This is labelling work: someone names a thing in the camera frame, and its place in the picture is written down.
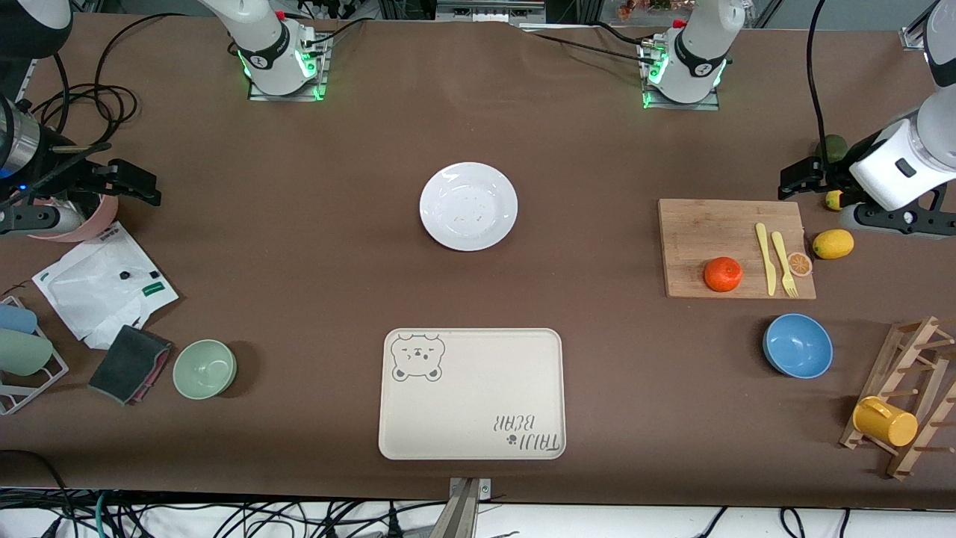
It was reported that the pale green bowl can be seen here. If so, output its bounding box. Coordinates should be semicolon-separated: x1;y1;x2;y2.
173;339;238;401

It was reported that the dark grey folded cloth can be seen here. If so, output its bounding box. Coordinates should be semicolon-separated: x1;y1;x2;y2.
88;324;173;406

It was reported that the pale green cup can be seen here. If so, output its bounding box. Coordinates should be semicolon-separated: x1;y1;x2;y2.
0;329;55;377

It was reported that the yellow plastic fork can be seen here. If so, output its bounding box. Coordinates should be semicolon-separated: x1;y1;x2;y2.
771;231;799;298

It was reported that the aluminium profile post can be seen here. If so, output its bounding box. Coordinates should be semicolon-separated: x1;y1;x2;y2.
900;0;938;52

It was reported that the orange fruit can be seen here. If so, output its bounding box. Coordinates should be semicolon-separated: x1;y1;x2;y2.
704;257;744;293

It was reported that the wooden cup rack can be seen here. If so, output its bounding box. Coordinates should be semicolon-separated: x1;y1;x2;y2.
839;316;956;480

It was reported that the bamboo cutting board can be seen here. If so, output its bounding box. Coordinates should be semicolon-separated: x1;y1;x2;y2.
657;198;817;300

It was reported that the white plastic pouch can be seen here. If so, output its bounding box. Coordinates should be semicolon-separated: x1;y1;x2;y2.
32;221;180;350

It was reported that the white wire rack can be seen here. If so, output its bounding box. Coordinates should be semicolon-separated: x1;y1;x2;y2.
0;296;69;416

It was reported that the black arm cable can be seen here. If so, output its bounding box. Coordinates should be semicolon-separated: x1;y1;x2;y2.
30;11;187;150
805;0;831;161

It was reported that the pink bowl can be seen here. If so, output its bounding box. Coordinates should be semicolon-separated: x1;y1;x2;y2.
26;191;119;243

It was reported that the blue bowl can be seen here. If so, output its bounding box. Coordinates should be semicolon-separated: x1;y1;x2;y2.
763;313;834;380

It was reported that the dark green avocado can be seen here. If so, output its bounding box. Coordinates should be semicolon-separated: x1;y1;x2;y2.
816;134;849;167

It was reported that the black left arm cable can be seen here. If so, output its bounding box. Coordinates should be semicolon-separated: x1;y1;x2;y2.
805;0;831;161

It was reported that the cream tray with bear print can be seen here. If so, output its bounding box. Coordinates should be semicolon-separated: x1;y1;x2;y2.
378;328;566;460

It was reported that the black base cable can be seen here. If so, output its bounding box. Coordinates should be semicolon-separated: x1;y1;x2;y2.
523;28;658;62
302;19;367;47

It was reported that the white round plate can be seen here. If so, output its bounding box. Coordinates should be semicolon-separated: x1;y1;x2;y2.
419;162;518;252

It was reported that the yellow cup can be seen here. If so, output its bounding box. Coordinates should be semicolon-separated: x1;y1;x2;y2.
852;396;919;448

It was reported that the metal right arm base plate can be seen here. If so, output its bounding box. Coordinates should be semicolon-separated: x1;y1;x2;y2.
248;34;329;102

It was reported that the grey metal frame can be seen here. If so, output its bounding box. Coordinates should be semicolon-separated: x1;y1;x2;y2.
435;0;547;22

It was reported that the yellow plastic knife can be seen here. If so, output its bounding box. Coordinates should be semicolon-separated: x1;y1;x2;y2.
755;223;777;297

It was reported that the light blue cup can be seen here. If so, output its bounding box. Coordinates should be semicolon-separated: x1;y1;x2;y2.
0;304;38;336

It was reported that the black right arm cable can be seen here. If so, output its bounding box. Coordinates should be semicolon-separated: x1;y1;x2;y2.
30;11;187;150

